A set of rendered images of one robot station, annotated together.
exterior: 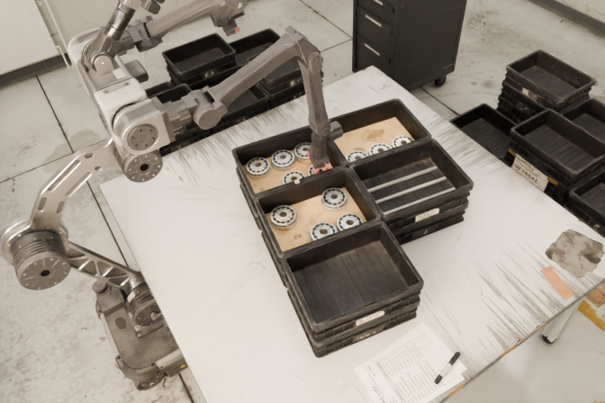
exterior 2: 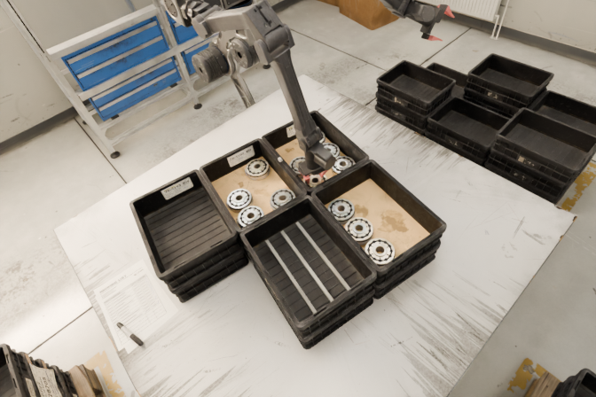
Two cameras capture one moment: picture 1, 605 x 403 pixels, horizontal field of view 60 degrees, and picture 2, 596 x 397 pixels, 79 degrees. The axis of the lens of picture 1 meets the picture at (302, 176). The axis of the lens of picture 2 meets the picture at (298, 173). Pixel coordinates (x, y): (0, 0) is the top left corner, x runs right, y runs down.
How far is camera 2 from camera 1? 1.75 m
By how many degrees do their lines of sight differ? 54
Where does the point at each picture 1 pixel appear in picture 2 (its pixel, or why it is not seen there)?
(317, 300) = (177, 210)
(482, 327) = (167, 370)
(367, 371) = (138, 269)
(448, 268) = (239, 333)
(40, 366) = not seen: hidden behind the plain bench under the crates
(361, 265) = (209, 237)
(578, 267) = not seen: outside the picture
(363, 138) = (383, 213)
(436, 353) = (145, 323)
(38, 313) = not seen: hidden behind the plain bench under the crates
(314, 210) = (270, 190)
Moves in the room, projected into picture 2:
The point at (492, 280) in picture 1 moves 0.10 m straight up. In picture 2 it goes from (224, 385) to (215, 378)
